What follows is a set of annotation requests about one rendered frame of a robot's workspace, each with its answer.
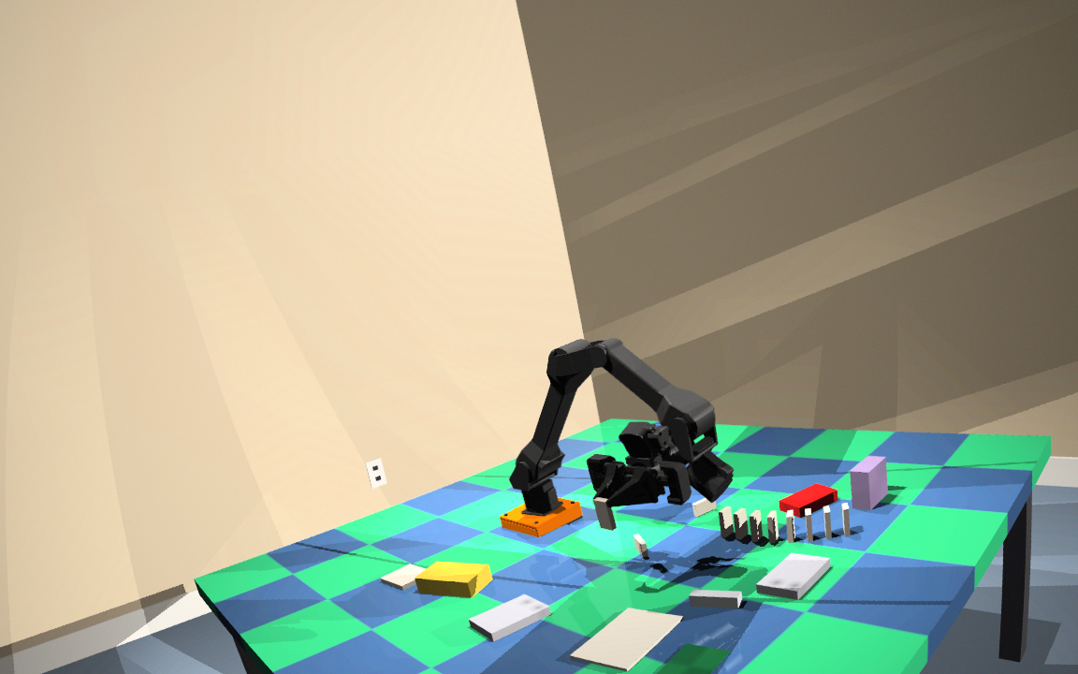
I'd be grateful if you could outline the purple rectangular block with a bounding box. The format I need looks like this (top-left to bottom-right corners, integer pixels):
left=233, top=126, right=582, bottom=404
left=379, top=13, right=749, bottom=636
left=849, top=456, right=888, bottom=510

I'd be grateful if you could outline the red rectangular block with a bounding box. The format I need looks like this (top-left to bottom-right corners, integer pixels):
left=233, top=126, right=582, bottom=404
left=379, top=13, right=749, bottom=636
left=779, top=484, right=838, bottom=518

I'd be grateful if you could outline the yellow rectangular block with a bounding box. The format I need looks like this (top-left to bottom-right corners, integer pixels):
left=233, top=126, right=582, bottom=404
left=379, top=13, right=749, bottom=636
left=415, top=562, right=493, bottom=599

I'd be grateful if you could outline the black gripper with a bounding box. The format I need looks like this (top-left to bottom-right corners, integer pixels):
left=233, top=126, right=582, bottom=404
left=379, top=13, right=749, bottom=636
left=586, top=444, right=692, bottom=507

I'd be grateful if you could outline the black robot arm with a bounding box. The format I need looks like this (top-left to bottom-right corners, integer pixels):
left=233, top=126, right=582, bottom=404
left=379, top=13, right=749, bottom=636
left=509, top=338, right=734, bottom=517

